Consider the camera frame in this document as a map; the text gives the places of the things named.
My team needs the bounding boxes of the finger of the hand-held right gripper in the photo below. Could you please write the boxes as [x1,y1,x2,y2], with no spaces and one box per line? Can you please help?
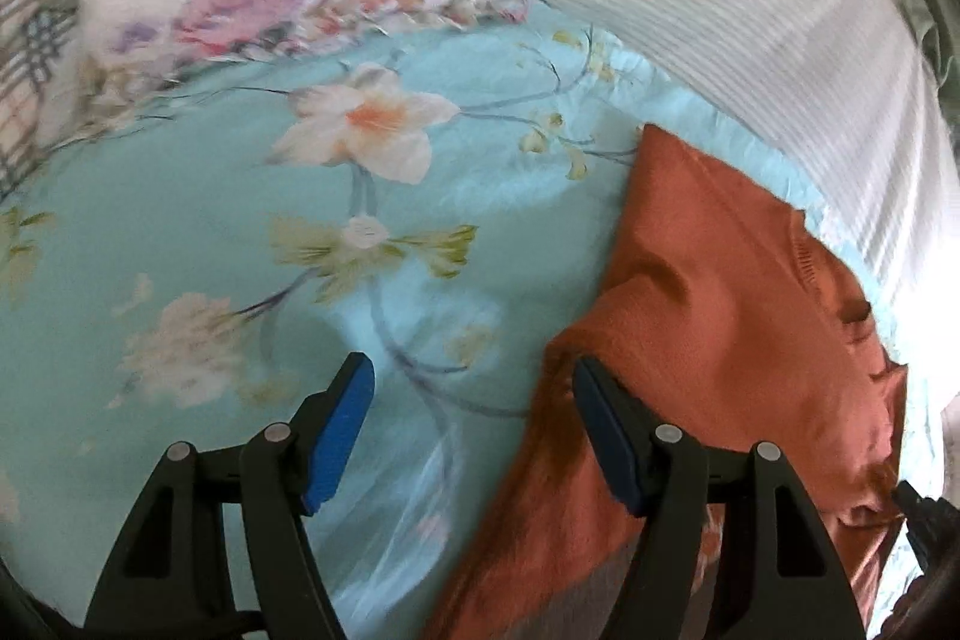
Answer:
[892,479,960,581]

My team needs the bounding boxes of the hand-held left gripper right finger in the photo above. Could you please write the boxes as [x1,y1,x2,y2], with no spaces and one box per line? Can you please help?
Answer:
[571,356,869,640]

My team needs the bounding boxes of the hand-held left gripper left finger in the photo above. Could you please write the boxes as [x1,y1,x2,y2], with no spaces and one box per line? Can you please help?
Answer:
[81,351,376,640]

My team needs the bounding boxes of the orange knit garment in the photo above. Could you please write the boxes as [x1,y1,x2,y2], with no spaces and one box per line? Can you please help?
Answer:
[424,122,910,640]

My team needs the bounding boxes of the light blue floral bed sheet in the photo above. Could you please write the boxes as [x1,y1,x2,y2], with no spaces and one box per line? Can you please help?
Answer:
[0,0,947,640]

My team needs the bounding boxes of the white ribbed blanket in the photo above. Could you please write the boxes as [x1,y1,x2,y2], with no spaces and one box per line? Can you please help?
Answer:
[457,0,960,423]

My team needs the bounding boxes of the plaid cloth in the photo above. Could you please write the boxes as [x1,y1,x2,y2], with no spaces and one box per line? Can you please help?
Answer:
[0,0,83,191]

